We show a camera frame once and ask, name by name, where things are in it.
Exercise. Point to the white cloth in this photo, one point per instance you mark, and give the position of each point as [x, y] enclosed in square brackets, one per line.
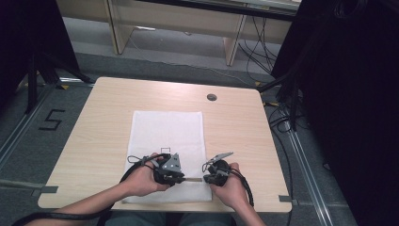
[167, 132]

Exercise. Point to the metal floor rail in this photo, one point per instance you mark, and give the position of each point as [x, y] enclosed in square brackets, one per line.
[309, 175]
[22, 125]

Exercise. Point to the black metal stand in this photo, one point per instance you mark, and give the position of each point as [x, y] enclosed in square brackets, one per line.
[287, 84]
[47, 70]

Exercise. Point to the black curtain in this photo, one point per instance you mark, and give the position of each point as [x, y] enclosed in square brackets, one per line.
[351, 94]
[28, 34]

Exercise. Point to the light wooden desk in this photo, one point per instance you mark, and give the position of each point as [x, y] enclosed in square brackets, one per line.
[175, 20]

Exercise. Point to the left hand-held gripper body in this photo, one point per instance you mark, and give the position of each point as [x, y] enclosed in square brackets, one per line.
[172, 164]

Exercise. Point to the person's right hand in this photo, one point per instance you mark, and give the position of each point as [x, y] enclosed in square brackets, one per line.
[233, 191]

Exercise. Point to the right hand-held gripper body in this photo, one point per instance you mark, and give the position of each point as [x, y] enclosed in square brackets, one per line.
[219, 171]

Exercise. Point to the person's left leg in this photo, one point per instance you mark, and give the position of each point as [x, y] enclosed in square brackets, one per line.
[138, 219]

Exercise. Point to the person's left hand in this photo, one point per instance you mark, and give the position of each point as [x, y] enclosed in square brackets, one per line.
[142, 182]

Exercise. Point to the round grey table grommet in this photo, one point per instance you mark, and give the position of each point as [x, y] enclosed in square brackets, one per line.
[211, 97]

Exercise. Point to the grey tape strip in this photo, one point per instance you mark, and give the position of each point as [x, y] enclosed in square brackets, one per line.
[287, 199]
[28, 186]

